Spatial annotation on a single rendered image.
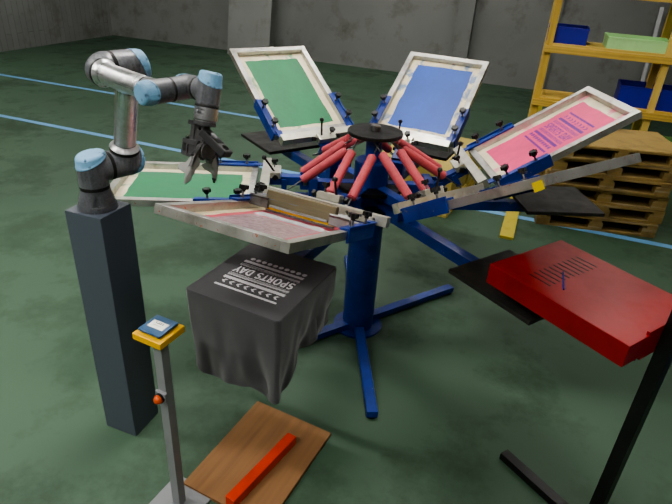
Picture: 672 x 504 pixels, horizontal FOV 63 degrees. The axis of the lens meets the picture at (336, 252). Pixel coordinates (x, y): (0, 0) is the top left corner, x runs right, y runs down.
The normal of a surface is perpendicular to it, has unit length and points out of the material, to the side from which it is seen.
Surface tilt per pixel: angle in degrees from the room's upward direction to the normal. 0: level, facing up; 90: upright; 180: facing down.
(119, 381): 90
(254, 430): 0
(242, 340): 91
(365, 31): 90
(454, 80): 32
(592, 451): 0
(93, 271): 90
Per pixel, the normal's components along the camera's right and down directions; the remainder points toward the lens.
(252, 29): -0.35, 0.30
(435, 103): -0.19, -0.53
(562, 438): 0.06, -0.87
